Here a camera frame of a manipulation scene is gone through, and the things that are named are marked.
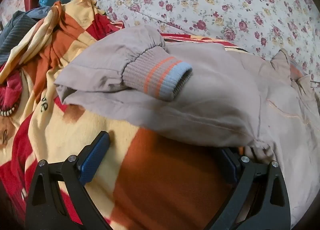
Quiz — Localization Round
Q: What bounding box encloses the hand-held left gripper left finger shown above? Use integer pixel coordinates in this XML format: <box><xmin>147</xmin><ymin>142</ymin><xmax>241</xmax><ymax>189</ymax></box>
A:
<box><xmin>25</xmin><ymin>131</ymin><xmax>112</xmax><ymax>230</ymax></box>

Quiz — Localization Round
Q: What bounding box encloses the grey striped cloth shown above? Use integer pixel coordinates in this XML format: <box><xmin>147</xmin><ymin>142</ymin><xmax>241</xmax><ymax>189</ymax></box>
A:
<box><xmin>0</xmin><ymin>7</ymin><xmax>48</xmax><ymax>65</ymax></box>

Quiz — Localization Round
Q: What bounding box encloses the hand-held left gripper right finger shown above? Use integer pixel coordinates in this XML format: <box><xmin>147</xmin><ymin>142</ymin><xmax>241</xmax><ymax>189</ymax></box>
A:
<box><xmin>207</xmin><ymin>147</ymin><xmax>292</xmax><ymax>230</ymax></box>

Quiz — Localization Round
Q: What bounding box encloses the white floral quilt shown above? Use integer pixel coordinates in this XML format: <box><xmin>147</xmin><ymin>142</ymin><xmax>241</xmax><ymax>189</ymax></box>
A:
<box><xmin>69</xmin><ymin>0</ymin><xmax>320</xmax><ymax>83</ymax></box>

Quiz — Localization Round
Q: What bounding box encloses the orange yellow red patterned blanket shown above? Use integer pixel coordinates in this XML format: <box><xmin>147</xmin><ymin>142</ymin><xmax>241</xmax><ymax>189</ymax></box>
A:
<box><xmin>0</xmin><ymin>0</ymin><xmax>250</xmax><ymax>230</ymax></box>

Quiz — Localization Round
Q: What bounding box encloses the beige jacket with striped cuffs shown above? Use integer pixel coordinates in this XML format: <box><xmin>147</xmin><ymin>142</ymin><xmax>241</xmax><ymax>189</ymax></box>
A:
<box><xmin>54</xmin><ymin>24</ymin><xmax>320</xmax><ymax>225</ymax></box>

